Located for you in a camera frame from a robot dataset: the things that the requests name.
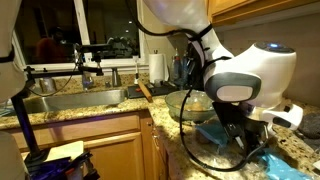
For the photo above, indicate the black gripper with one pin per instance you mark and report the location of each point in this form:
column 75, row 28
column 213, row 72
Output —
column 248, row 134

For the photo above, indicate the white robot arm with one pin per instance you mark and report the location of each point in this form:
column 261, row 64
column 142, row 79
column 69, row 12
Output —
column 247, row 89

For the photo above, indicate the glass bowl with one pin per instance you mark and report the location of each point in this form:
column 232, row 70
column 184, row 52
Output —
column 198, row 106

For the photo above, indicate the paper towel roll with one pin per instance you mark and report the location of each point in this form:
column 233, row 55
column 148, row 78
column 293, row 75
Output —
column 156, row 67

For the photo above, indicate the wooden lower cabinet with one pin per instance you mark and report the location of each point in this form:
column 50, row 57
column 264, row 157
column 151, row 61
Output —
column 123, row 145

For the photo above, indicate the wooden cabinet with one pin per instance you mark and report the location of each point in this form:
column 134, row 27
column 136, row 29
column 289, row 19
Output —
column 226, row 12
column 123, row 145

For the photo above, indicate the wooden upper cabinet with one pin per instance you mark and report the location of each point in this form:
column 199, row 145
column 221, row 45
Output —
column 226, row 12

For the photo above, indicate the stainless steel sink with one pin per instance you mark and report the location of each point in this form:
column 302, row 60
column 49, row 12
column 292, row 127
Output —
column 72, row 101

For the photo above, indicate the black stand pole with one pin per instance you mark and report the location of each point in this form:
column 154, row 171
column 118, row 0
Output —
column 36, row 155

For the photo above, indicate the black tray with wooden handle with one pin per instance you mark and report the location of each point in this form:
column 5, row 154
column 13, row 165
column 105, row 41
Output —
column 148, row 91

